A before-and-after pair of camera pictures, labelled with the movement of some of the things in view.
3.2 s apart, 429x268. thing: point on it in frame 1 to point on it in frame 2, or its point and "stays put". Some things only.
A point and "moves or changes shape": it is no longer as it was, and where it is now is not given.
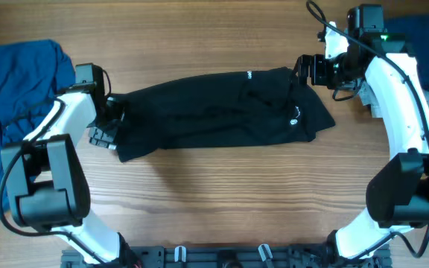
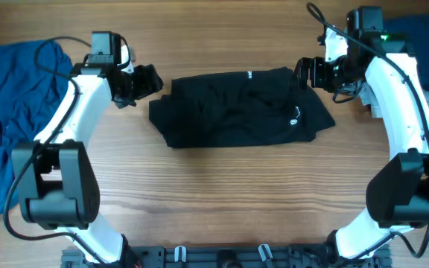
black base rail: x=234 y=257 stays put
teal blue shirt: x=16 y=83 stays put
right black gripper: x=309 y=69 stays put
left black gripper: x=103 y=133 to x=149 y=82
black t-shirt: x=264 y=106 moves or changes shape
